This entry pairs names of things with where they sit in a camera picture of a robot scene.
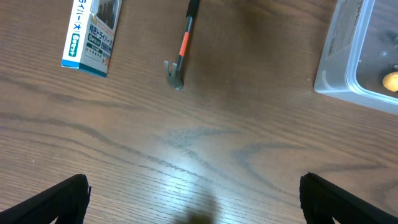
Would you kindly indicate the small black orange hammer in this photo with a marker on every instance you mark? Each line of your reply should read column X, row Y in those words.
column 174, row 72

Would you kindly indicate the stubby yellow black screwdriver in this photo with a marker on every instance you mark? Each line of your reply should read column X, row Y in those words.
column 390, row 81

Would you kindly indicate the clear plastic container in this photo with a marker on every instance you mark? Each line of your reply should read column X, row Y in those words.
column 360, row 50

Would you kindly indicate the blue white screwdriver box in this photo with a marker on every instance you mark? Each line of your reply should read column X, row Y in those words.
column 90, row 35

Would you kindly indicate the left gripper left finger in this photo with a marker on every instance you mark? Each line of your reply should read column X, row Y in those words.
column 65, row 202

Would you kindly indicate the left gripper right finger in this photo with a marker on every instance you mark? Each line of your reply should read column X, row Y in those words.
column 324, row 202

